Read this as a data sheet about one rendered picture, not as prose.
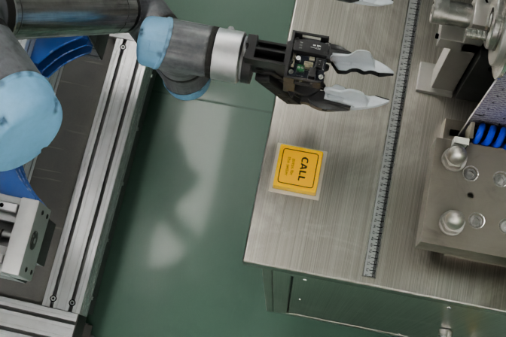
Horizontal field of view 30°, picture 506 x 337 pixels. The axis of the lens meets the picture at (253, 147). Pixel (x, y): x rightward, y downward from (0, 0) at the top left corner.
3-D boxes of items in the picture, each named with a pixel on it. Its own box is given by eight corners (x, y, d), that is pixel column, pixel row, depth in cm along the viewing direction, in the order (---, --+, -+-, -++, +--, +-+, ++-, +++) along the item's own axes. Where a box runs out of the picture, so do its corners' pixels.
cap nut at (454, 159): (443, 145, 140) (448, 137, 135) (467, 150, 140) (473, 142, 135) (439, 169, 139) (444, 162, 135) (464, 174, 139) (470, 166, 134)
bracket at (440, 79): (416, 63, 157) (449, -15, 127) (455, 70, 157) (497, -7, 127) (412, 91, 156) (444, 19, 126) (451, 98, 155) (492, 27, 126)
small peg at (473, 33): (467, 27, 121) (464, 37, 122) (489, 31, 121) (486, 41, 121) (465, 25, 123) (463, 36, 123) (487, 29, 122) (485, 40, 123)
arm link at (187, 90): (183, 33, 153) (176, 6, 143) (222, 86, 151) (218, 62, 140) (142, 59, 152) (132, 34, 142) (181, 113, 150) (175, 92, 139)
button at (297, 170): (280, 147, 154) (280, 143, 151) (323, 155, 153) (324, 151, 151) (272, 188, 152) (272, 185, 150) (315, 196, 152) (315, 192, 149)
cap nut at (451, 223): (440, 208, 137) (446, 202, 133) (465, 213, 137) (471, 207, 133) (437, 233, 136) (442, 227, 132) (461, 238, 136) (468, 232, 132)
